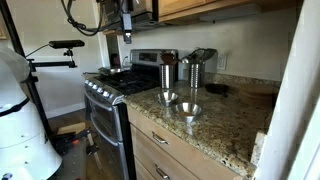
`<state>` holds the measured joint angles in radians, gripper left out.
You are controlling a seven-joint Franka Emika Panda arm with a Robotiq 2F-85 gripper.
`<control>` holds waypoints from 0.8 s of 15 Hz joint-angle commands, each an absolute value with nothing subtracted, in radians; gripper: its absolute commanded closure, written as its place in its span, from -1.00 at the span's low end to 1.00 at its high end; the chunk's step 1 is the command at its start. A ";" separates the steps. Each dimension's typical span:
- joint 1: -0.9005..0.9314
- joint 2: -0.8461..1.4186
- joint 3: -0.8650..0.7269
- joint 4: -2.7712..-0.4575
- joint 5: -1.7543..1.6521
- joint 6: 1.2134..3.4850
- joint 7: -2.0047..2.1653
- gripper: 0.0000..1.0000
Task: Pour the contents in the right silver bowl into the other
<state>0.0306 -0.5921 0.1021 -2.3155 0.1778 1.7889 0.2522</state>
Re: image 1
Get chickpeas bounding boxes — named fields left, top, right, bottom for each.
left=179, top=111, right=194, bottom=116

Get wall power outlet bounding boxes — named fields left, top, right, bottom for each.
left=217, top=54, right=227, bottom=70

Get perforated steel utensil holder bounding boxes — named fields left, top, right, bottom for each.
left=160, top=64, right=174, bottom=89

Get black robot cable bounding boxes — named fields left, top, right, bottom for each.
left=59, top=0, right=134, bottom=45

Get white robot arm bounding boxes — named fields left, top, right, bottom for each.
left=0, top=45, right=62, bottom=180

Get stainless steel gas stove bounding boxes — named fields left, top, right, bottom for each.
left=83, top=49, right=178, bottom=180

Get silver bowl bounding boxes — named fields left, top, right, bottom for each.
left=172, top=102, right=202, bottom=123
left=158, top=92, right=178, bottom=107

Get wooden lower drawers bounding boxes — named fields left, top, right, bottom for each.
left=128, top=108, right=243, bottom=180

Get black camera on stand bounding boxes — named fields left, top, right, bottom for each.
left=49, top=40, right=85, bottom=68

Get wooden slotted spoon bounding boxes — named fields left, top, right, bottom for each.
left=160, top=52, right=177, bottom=65

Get frying pan on stove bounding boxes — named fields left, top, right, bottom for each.
left=98, top=67, right=128, bottom=76

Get wooden upper cabinet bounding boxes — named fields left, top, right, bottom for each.
left=98, top=0, right=301, bottom=36

